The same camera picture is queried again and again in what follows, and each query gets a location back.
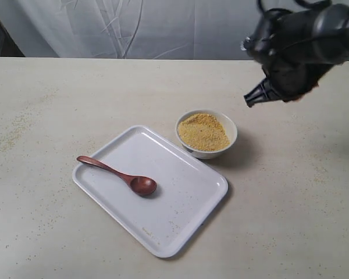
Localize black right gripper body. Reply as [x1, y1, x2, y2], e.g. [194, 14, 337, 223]
[244, 58, 334, 108]

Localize yellow grains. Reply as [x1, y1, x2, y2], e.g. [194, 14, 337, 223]
[177, 113, 230, 152]

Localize white backdrop cloth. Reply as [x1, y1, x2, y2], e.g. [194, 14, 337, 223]
[0, 0, 259, 60]

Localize brown wooden spoon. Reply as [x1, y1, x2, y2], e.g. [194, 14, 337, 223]
[76, 156, 158, 196]

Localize white bowl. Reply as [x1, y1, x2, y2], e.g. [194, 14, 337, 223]
[175, 109, 238, 160]

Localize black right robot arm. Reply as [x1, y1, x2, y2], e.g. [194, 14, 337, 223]
[241, 1, 349, 108]

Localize white plastic tray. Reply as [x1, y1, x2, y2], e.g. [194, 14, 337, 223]
[73, 126, 229, 258]

